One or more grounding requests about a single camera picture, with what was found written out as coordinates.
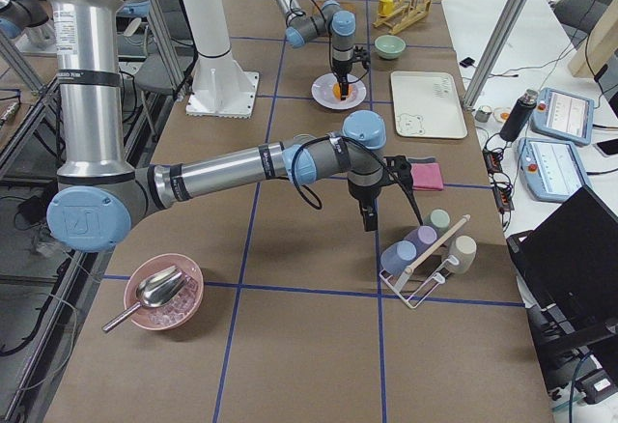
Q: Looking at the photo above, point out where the white wire cup rack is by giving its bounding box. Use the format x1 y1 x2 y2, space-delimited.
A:
379 247 452 309

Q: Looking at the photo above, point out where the lower teach pendant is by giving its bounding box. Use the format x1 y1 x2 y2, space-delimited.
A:
518 138 591 203

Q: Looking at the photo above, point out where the yellow cup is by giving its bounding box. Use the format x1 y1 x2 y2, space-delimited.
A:
377 0 394 17

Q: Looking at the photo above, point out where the orange fruit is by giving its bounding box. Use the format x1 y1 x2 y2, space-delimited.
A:
332 83 354 101

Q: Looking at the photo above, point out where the cream bear tray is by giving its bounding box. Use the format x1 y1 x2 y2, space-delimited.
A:
390 70 467 139

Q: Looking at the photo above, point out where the upper teach pendant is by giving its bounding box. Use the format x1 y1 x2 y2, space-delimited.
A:
531 87 595 146

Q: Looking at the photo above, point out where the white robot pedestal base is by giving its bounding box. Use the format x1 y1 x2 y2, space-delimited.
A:
183 0 260 118

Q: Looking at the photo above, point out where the aluminium frame post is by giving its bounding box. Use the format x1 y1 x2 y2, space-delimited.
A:
463 0 527 110

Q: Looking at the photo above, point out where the green bowl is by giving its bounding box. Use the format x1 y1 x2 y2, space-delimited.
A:
374 35 407 60

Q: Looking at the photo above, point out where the black power strip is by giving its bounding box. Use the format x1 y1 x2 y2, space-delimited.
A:
483 150 514 214

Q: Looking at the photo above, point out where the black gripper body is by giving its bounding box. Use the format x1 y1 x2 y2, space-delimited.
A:
330 44 371 79
347 171 383 211

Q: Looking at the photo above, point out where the blue cup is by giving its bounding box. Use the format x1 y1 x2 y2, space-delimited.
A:
380 240 417 275

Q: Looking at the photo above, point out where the white round plate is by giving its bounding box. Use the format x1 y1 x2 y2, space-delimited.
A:
311 73 367 110

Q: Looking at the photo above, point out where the wooden dish rack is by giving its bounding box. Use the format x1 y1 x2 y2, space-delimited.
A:
373 0 434 35

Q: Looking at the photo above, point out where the black bottle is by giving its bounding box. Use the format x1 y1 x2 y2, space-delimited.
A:
498 89 539 143

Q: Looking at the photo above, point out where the small metal tin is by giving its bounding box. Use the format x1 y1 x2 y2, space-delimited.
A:
474 105 492 124

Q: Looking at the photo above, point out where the black laptop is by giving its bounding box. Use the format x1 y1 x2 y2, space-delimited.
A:
505 184 618 361

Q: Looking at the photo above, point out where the beige cup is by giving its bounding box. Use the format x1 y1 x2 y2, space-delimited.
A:
446 235 477 274

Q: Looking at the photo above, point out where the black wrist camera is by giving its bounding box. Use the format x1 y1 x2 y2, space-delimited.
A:
384 155 413 192

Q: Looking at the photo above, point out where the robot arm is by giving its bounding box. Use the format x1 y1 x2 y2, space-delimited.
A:
46 0 389 253
275 0 371 100

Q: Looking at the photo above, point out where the wooden cutting board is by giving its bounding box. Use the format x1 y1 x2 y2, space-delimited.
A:
310 0 356 19

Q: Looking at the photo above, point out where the pink bowl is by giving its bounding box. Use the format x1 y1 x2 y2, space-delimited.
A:
124 253 204 331

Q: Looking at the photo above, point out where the purple cup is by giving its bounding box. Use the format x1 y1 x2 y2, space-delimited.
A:
404 225 437 255

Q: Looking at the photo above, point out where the pink cloth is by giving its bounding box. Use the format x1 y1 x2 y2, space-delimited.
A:
411 162 444 191

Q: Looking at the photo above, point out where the green cup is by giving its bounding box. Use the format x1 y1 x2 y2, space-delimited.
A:
422 209 451 238

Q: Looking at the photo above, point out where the metal scoop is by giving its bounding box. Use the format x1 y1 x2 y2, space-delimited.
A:
101 267 187 333

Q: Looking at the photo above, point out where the teach pendant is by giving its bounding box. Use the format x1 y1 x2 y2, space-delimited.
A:
518 138 591 203
531 87 595 146

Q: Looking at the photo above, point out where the grey cloth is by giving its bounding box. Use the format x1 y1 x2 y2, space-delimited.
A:
406 156 436 165

